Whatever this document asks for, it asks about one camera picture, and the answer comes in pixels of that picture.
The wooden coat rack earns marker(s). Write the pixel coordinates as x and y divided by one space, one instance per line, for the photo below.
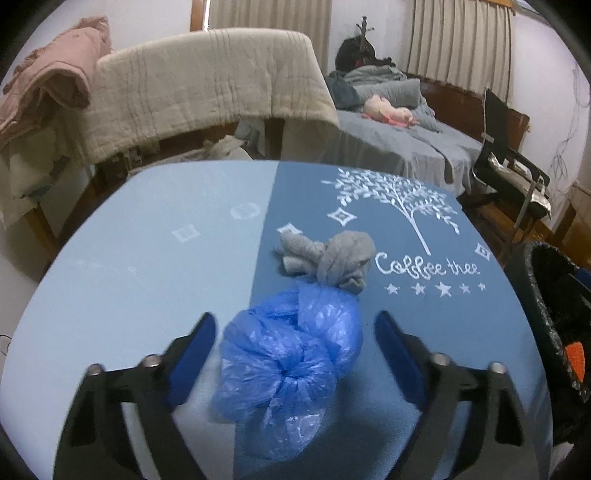
361 27

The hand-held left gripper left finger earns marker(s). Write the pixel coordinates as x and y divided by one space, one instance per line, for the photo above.
194 355

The blue plastic bag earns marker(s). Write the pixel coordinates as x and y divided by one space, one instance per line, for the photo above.
286 350

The white hanging cloth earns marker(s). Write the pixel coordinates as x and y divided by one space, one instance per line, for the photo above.
32 175

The white crumpled cloth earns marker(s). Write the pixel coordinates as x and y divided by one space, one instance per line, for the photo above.
228 150

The bed with grey sheet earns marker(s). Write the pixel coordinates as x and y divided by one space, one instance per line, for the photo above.
397 147

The beige curtain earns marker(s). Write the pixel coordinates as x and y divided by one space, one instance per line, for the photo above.
272 18
461 46

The dark hanging garment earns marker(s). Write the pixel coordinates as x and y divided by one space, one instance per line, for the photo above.
355 53

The pink plush toy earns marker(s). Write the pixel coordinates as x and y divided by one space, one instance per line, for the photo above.
388 110

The black office chair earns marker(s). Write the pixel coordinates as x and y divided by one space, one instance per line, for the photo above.
496 115

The wooden window frame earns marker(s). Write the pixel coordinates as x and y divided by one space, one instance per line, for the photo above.
198 14

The grey duvet pile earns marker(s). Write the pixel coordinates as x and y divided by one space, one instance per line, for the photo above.
392 83

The wooden furniture frame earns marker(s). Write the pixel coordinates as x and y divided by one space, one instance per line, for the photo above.
274 138

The grey knotted sock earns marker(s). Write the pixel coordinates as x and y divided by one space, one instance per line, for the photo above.
341 258

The orange mesh cloth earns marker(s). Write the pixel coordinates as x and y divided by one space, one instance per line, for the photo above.
574 362

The wooden curtain pelmet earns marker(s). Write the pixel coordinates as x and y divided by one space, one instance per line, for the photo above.
494 3

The pink padded jacket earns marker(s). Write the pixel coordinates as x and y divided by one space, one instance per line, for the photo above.
51 69

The wooden headboard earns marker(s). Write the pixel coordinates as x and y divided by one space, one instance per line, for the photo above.
461 106

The beige quilt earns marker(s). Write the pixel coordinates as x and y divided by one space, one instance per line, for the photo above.
207 83

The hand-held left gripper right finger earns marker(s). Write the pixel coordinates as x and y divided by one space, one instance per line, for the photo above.
397 360

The trash bin with black bag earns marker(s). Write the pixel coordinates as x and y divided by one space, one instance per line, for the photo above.
540 295

